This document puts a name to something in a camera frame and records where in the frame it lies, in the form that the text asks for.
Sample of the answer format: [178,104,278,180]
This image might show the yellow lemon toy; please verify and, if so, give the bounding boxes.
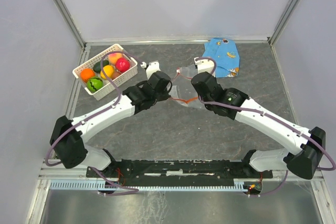
[100,65,114,80]

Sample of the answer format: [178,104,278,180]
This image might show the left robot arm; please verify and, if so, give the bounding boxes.
[50,71,172,177]

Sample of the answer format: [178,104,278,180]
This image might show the red apple toy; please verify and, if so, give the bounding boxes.
[115,57,131,73]

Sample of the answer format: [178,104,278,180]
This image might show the light blue cable duct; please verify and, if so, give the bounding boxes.
[49,179,248,193]

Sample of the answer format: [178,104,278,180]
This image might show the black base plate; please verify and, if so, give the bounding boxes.
[101,159,273,187]

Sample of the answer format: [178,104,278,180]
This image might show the white plastic basket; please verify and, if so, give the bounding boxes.
[72,44,138,100]

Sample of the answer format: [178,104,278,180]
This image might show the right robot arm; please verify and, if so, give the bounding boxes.
[191,72,326,179]

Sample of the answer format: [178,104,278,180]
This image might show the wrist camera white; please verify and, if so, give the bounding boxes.
[194,57,215,73]
[140,61,161,79]

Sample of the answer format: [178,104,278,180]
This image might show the aluminium frame rail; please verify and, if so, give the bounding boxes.
[39,158,325,180]

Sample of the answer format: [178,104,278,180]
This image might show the orange toy fruit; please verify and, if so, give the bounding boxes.
[80,68,96,83]

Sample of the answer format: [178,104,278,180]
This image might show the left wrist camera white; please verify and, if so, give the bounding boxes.
[140,61,161,79]

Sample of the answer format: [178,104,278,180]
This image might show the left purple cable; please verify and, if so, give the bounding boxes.
[46,50,144,197]

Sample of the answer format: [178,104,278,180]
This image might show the brown egg toy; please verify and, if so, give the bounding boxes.
[111,71,121,80]

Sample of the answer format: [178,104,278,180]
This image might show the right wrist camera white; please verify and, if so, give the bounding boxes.
[194,57,215,73]

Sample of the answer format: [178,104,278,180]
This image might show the dark green avocado toy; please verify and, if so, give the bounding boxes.
[93,60,109,73]

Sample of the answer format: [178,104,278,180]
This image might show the green watermelon toy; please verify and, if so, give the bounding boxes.
[87,77,103,93]

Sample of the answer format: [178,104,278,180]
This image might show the clear zip top bag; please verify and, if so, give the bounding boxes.
[169,65,206,110]

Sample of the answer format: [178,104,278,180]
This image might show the blue patterned cloth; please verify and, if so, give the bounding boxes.
[203,38,240,78]

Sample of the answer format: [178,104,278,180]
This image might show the peach toy fruit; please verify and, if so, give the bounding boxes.
[108,53,123,65]

